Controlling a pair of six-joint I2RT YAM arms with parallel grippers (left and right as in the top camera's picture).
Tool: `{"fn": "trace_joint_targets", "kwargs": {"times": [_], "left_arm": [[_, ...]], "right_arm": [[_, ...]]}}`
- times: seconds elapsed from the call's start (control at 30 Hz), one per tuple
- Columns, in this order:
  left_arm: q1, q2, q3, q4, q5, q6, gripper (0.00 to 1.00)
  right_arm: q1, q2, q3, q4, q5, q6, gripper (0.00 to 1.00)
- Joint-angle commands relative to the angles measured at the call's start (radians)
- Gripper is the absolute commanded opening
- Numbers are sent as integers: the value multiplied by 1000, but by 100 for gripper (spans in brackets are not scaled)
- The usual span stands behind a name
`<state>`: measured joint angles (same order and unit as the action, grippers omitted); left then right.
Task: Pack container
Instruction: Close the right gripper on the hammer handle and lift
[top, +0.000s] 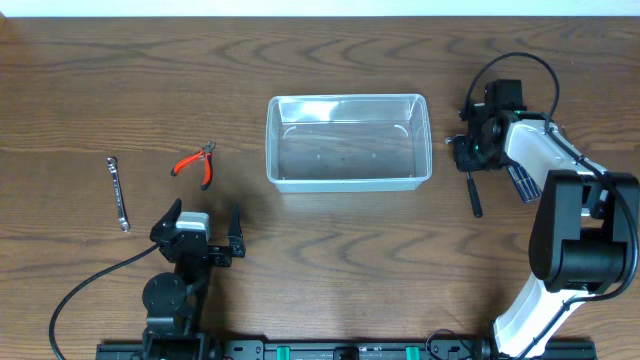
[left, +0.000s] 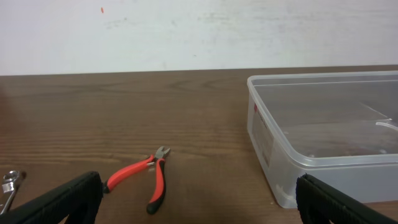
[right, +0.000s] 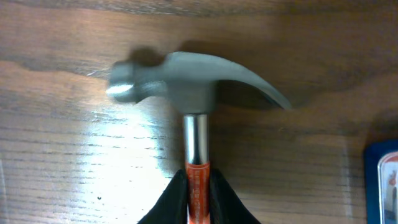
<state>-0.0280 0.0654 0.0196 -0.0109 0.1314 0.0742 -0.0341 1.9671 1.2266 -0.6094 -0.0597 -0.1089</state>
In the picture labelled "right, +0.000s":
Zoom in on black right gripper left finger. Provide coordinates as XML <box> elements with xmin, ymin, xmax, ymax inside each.
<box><xmin>137</xmin><ymin>169</ymin><xmax>188</xmax><ymax>224</ymax></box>

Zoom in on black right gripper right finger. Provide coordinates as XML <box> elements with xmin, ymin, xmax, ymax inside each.
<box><xmin>209</xmin><ymin>169</ymin><xmax>261</xmax><ymax>224</ymax></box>

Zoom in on blue precision screwdriver set case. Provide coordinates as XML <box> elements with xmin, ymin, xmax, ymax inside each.
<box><xmin>364</xmin><ymin>139</ymin><xmax>397</xmax><ymax>224</ymax></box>

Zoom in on claw hammer orange handle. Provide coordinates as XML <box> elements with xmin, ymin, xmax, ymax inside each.
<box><xmin>106</xmin><ymin>52</ymin><xmax>292</xmax><ymax>223</ymax></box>

